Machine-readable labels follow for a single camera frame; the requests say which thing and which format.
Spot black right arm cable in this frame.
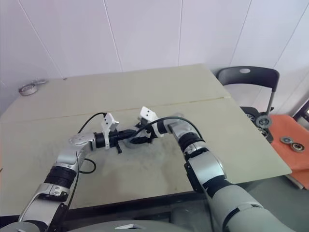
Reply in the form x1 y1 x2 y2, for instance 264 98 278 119
130 116 206 143

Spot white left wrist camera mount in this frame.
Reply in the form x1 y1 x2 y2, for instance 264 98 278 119
100 113 120 149

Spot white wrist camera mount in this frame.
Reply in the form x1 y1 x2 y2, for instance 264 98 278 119
100 113 120 149
139 106 169 138

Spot silver metal bearing ring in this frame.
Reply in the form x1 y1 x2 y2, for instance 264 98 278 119
18 84 39 97

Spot grey rounded shape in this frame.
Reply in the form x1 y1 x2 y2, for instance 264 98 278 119
170 201 208 218

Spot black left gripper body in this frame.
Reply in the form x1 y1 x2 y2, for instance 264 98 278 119
108 131 123 155

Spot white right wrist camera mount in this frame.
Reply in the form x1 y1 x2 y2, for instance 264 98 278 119
139 106 169 138

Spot round dark motor wheel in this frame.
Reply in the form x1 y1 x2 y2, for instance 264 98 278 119
255 115 272 129

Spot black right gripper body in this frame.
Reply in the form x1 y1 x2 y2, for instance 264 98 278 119
140 122 157 145

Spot white flat board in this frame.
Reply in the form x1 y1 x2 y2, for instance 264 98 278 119
286 174 305 190

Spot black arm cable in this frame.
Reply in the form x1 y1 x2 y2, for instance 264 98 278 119
77 112 107 174
130 116 206 143

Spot dark window frame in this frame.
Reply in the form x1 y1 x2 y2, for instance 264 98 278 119
293 100 309 121

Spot orange cloth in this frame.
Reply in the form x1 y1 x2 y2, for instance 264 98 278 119
267 115 309 190

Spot silver motor stator copper windings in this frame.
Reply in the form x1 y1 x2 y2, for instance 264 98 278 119
125 135 155 149

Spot black folding chair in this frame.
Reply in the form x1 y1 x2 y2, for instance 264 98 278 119
216 66 281 143

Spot black table frame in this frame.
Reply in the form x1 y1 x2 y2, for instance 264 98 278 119
65 190 208 218

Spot thin black cable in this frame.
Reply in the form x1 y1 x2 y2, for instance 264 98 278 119
66 149 79 211

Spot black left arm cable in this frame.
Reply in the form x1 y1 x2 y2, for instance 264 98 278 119
77 112 107 174

